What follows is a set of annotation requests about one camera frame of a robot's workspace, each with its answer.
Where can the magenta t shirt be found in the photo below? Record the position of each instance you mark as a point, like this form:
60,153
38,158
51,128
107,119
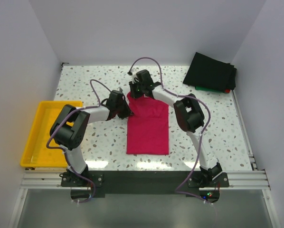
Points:
148,127

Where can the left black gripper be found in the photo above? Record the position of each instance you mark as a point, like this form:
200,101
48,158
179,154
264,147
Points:
124,110

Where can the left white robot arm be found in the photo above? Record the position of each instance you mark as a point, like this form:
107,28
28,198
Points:
68,130

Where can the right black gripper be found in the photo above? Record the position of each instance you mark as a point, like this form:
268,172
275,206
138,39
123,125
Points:
136,92

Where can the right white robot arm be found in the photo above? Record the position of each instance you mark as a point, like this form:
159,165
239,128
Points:
190,119

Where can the folded green t shirt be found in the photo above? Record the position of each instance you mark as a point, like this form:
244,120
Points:
207,89

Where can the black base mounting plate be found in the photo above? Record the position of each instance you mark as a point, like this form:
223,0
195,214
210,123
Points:
100,183

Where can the folded black t shirt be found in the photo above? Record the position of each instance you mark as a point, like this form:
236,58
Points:
210,73

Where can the yellow plastic tray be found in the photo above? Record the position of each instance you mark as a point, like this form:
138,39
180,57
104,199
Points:
36,154

